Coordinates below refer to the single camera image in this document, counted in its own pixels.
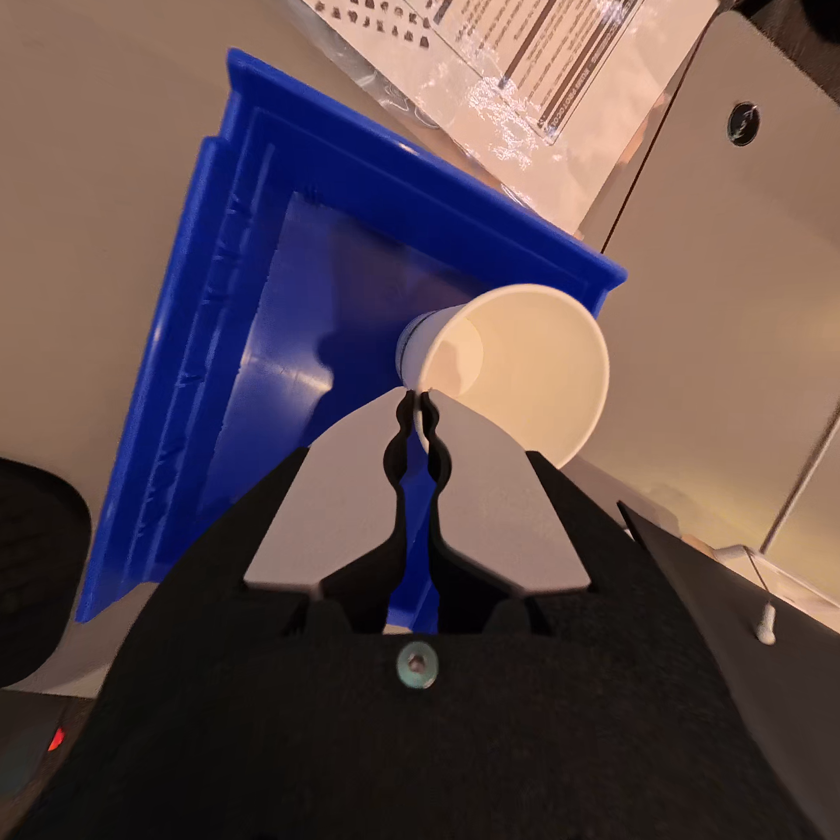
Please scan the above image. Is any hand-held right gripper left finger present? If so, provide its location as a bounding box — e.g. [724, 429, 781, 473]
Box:
[243, 387, 416, 596]

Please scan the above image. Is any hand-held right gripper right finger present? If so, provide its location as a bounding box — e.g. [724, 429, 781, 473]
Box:
[419, 389, 593, 594]

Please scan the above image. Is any white paper cup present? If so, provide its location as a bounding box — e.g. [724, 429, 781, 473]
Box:
[395, 283, 611, 470]

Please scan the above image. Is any blue plastic bin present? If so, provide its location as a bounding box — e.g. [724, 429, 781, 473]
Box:
[74, 47, 629, 636]

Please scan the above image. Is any black flat panel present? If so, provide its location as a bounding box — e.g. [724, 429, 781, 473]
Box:
[617, 500, 840, 840]

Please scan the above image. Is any black quilted mouse pad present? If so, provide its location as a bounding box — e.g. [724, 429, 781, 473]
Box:
[0, 457, 93, 689]

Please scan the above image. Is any laminated instruction sheet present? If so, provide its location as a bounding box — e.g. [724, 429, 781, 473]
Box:
[289, 0, 723, 244]

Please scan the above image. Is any round desk grommet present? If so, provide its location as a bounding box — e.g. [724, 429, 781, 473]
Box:
[727, 101, 762, 147]

